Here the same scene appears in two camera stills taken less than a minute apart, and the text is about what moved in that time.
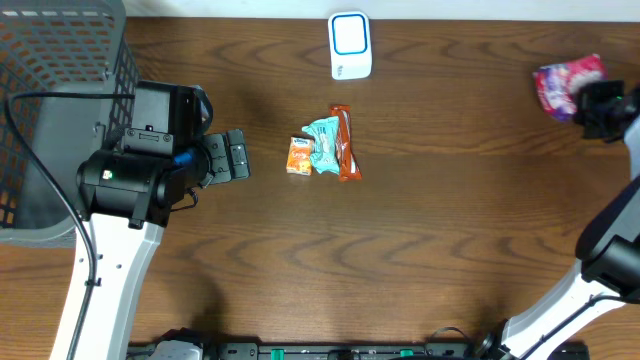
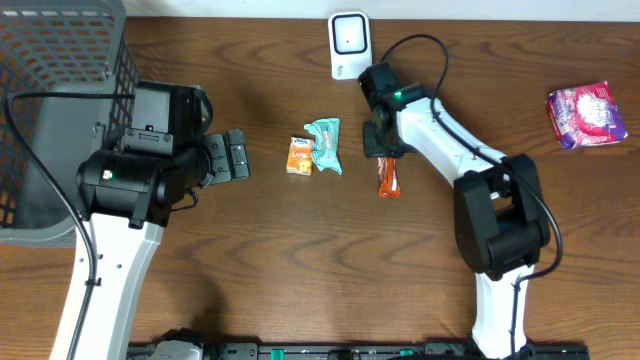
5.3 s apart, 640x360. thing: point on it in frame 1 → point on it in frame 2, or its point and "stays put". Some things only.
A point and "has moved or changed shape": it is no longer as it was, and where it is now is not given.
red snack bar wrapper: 348,169 → 389,183
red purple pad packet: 557,84 has moved or changed shape
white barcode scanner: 350,45 stays put
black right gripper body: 592,103 → 378,138
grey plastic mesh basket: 68,85 stays put
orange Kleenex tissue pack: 300,156 stays put
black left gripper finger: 220,164 stays put
